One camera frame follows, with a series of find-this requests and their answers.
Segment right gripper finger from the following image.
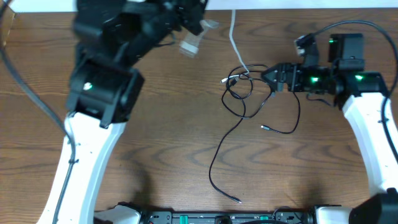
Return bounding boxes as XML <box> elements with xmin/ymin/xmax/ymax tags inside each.
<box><xmin>261</xmin><ymin>63</ymin><xmax>283</xmax><ymax>78</ymax></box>
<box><xmin>262</xmin><ymin>74</ymin><xmax>284</xmax><ymax>91</ymax></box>

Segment thin black braided cable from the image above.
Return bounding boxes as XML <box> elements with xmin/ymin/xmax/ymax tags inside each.
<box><xmin>208</xmin><ymin>74</ymin><xmax>254</xmax><ymax>204</ymax></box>

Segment white USB cable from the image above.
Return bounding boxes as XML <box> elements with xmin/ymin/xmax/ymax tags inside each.
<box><xmin>220</xmin><ymin>9</ymin><xmax>251</xmax><ymax>84</ymax></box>

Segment black USB cable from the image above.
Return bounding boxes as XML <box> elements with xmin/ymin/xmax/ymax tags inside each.
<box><xmin>220</xmin><ymin>64</ymin><xmax>302</xmax><ymax>135</ymax></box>

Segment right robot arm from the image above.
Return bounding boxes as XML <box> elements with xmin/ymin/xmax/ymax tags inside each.
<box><xmin>261</xmin><ymin>34</ymin><xmax>397</xmax><ymax>223</ymax></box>

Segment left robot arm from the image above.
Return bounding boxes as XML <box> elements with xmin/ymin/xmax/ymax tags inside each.
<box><xmin>39</xmin><ymin>0</ymin><xmax>206</xmax><ymax>223</ymax></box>

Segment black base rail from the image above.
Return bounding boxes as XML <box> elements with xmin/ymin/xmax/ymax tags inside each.
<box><xmin>139</xmin><ymin>208</ymin><xmax>318</xmax><ymax>224</ymax></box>

